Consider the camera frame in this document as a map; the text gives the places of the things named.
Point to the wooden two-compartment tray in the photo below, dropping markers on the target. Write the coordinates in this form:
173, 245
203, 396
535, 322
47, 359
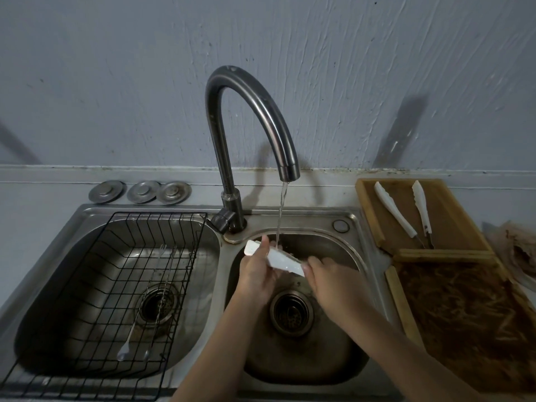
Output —
400, 301

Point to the person's right hand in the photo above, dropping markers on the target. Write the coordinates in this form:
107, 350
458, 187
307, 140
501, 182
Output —
341, 293

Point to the person's left forearm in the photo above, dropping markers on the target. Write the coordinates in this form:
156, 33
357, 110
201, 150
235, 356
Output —
217, 355

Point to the stained crumpled plastic bag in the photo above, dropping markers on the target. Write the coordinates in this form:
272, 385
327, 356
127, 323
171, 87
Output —
519, 251

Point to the curved steel faucet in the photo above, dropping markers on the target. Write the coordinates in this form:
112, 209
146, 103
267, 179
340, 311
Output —
251, 92

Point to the round metal sink drain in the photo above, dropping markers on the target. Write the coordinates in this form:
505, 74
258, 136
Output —
291, 314
158, 305

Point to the stainless steel double sink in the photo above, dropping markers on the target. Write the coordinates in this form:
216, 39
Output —
314, 217

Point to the small round metal hole cover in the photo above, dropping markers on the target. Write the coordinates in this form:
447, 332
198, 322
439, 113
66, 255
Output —
341, 226

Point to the person's right forearm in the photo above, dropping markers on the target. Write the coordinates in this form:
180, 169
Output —
418, 364

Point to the person's left hand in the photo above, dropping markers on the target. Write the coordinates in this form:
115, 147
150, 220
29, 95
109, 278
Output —
255, 280

